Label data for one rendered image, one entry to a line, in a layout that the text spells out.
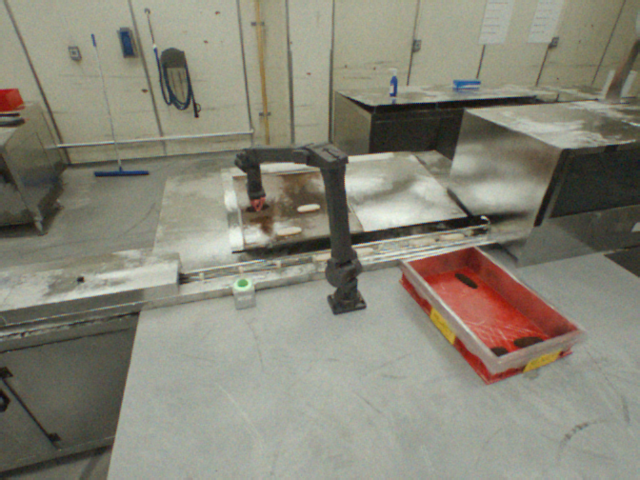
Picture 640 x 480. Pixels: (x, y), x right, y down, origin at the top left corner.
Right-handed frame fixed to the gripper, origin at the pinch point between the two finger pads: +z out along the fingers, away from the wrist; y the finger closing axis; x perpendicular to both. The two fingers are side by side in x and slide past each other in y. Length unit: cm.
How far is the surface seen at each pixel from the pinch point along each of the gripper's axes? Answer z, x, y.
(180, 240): 14.7, -33.9, -5.6
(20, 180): 69, -152, -181
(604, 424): -2, 60, 115
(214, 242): 14.0, -20.0, 1.0
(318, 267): 5.0, 14.3, 37.0
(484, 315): 4, 58, 76
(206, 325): 6, -28, 48
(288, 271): 4.9, 2.9, 35.8
